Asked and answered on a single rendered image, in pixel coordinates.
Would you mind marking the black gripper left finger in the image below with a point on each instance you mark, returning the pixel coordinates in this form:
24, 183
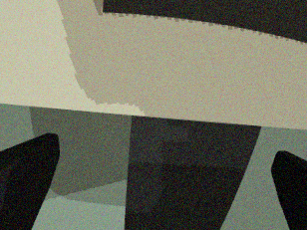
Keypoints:
26, 171

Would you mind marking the black two-prong plug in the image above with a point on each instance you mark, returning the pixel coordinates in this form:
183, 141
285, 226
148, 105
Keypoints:
183, 174

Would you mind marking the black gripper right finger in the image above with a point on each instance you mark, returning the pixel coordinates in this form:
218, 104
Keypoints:
289, 173

